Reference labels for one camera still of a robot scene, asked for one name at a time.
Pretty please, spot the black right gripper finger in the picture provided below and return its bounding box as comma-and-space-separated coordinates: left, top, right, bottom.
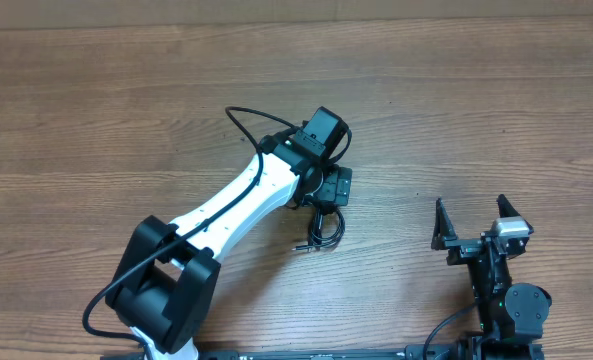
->
496, 194, 534, 234
432, 198, 458, 241

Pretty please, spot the black usb cable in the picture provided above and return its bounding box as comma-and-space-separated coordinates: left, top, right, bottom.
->
291, 204, 347, 252

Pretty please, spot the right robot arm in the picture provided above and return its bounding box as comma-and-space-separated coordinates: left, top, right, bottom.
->
422, 194, 552, 359

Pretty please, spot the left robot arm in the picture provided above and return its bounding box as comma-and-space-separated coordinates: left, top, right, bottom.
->
104, 107, 352, 359

